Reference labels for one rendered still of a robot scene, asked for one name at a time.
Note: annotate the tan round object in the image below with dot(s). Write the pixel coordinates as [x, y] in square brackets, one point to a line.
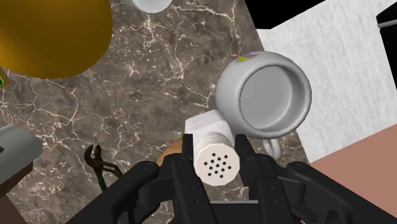
[170, 149]

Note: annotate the small green and gold object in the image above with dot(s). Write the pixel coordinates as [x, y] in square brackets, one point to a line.
[2, 80]

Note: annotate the white round bowl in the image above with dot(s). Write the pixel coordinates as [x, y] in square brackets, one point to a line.
[152, 4]

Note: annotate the dark pliers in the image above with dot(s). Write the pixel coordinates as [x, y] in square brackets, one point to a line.
[100, 164]

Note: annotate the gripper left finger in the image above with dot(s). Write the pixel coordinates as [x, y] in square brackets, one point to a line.
[183, 186]

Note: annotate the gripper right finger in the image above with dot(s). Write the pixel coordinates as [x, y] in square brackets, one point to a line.
[273, 186]

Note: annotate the large golden round vessel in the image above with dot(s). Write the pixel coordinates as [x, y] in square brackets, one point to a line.
[46, 34]

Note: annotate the black cabinet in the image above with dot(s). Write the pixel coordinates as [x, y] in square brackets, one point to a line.
[390, 40]

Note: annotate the grey and brown box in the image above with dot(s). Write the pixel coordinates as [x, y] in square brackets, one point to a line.
[15, 149]

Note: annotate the white salt shaker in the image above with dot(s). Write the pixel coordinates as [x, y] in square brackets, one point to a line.
[214, 145]

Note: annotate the grey mug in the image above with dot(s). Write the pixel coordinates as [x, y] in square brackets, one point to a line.
[229, 90]

